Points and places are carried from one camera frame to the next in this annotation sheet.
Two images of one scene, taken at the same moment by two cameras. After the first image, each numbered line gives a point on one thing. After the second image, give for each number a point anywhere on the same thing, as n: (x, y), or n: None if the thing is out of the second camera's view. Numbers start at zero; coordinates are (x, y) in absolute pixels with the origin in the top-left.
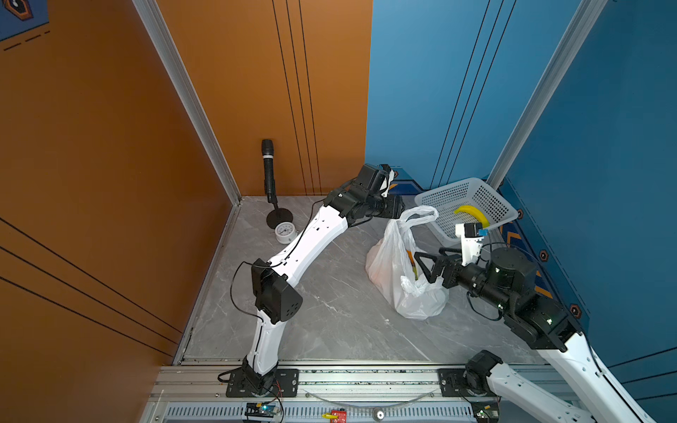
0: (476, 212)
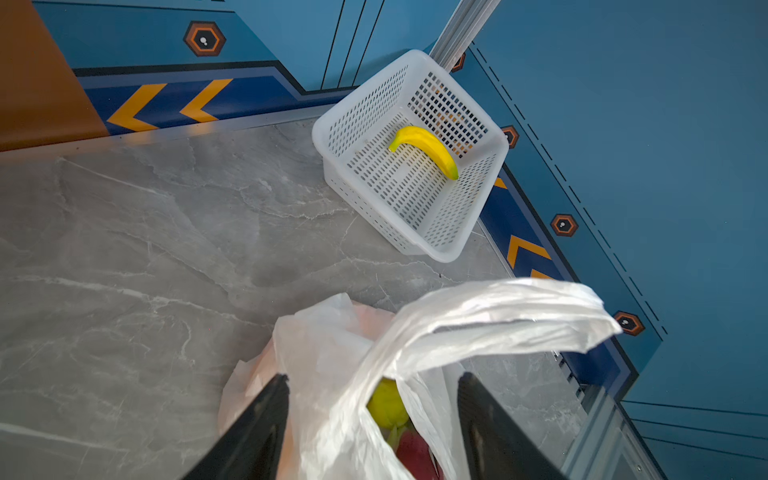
0: (413, 135)
